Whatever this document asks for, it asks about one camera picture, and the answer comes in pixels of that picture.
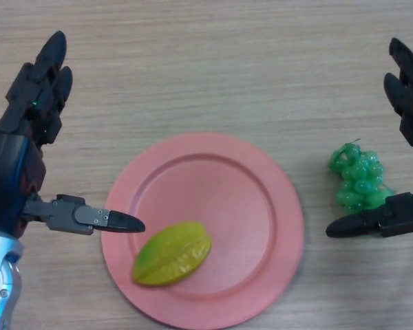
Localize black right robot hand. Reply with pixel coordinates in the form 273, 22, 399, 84
326, 37, 413, 239

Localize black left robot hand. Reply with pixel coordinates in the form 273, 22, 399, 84
0, 30, 146, 240

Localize yellow starfruit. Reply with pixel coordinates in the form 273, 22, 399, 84
131, 221, 213, 289

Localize pink round plate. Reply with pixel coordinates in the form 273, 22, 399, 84
100, 133, 304, 330

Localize green grape bunch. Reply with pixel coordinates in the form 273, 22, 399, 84
328, 138, 399, 211

